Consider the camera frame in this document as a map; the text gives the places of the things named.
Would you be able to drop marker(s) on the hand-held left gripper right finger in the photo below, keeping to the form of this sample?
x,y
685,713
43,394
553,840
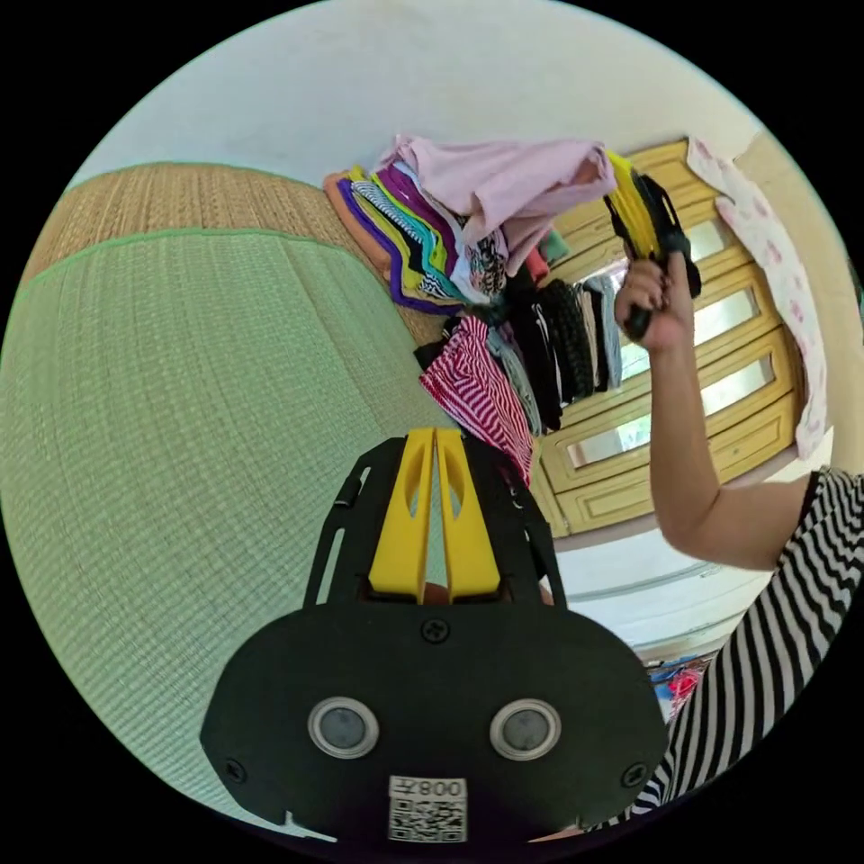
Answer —
x,y
469,547

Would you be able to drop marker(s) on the bed with woven mat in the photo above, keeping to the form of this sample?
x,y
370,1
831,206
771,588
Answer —
x,y
175,418

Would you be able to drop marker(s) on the person's right hand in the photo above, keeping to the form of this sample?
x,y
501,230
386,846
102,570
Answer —
x,y
658,304

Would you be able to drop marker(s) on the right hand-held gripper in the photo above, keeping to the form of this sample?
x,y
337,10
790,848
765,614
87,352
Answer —
x,y
658,233

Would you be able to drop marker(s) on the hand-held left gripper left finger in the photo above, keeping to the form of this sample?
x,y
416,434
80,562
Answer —
x,y
399,540

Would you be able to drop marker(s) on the person's right forearm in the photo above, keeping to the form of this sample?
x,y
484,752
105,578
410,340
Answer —
x,y
695,472

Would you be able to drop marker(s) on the white floral curtain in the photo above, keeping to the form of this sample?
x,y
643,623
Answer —
x,y
776,283

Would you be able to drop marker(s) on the pink t-shirt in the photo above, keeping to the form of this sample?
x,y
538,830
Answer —
x,y
499,185

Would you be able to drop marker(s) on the pile of clothes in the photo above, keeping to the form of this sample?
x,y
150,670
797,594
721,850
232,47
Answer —
x,y
486,317

